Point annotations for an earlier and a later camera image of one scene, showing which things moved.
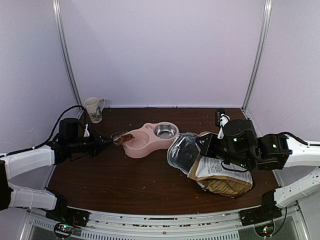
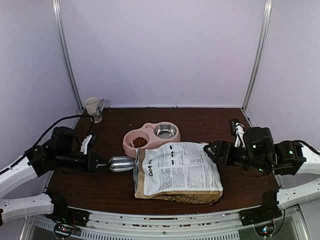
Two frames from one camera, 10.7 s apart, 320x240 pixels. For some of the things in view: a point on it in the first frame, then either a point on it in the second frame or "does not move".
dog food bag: (217, 175) -> (181, 171)
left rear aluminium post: (57, 9) does not move
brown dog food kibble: (125, 138) -> (139, 142)
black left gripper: (97, 142) -> (92, 157)
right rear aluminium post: (266, 28) does not move
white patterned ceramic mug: (95, 106) does not move
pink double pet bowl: (152, 136) does not move
